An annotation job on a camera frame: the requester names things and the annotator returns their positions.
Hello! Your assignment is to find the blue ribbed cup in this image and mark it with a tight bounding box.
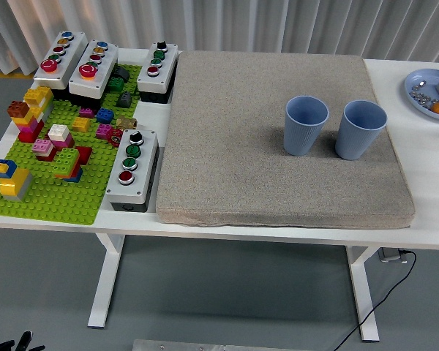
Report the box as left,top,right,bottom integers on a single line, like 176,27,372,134
334,100,388,161
282,95,330,157

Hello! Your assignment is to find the white table leg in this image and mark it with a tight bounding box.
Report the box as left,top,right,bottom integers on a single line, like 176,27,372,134
86,233,126,328
345,245,380,343

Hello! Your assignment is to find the four-button control box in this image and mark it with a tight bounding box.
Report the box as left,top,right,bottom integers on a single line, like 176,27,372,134
105,128,160,213
136,40,179,105

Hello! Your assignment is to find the pink red brick stack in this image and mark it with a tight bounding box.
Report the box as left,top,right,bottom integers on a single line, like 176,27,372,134
31,138,58,162

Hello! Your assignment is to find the grey table control box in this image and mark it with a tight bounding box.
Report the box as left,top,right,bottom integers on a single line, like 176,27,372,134
378,248,408,263

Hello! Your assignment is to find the yellow blue grey brick stack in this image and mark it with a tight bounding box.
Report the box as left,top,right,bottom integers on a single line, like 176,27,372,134
0,159,34,202

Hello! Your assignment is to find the yellow white brick tower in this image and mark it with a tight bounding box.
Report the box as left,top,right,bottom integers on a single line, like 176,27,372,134
23,86,55,121

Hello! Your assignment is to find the brass pipe fitting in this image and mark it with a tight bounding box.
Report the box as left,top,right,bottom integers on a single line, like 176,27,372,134
116,116,138,131

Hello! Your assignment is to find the black power cable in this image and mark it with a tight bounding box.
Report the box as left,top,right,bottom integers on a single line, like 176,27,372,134
332,249,417,351

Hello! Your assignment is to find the five-button control box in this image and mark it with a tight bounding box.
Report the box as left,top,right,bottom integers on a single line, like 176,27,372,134
68,39,120,110
33,31,89,92

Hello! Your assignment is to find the blue plate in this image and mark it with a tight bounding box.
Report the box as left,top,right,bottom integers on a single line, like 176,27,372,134
404,68,439,127

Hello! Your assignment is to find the green brick baseplate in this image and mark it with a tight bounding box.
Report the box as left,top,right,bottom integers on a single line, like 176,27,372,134
0,64,143,226

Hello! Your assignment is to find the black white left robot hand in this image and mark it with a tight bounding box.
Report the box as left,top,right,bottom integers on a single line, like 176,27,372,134
0,331,47,351

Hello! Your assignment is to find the grey-brown mat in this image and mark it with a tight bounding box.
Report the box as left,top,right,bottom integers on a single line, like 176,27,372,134
155,50,416,230

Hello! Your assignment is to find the white pink brick stack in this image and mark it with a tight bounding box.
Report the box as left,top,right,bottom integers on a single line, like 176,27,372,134
47,124,76,149

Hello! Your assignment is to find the white curtain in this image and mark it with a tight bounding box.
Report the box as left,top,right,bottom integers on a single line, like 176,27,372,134
0,0,439,80

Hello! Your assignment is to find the brown yellow red brick tower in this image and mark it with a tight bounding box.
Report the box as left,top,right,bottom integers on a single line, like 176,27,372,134
7,100,45,143

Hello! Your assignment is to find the green red blue brick stack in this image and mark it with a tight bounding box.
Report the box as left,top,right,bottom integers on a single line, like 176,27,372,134
53,146,92,183

